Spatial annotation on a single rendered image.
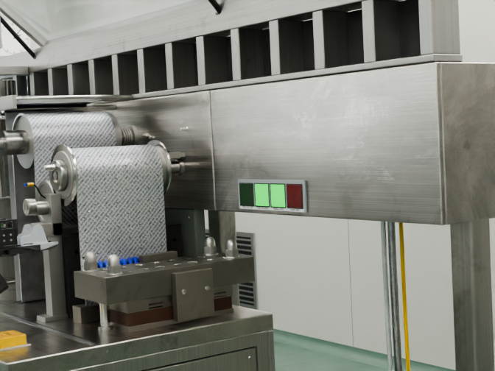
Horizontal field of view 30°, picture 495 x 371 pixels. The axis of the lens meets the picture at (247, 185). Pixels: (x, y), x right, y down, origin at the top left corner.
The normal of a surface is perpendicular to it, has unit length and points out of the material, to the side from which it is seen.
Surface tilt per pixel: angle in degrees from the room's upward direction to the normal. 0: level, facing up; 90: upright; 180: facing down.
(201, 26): 90
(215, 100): 90
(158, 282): 90
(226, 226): 90
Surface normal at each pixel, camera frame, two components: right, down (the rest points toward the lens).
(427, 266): -0.81, 0.07
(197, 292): 0.58, 0.01
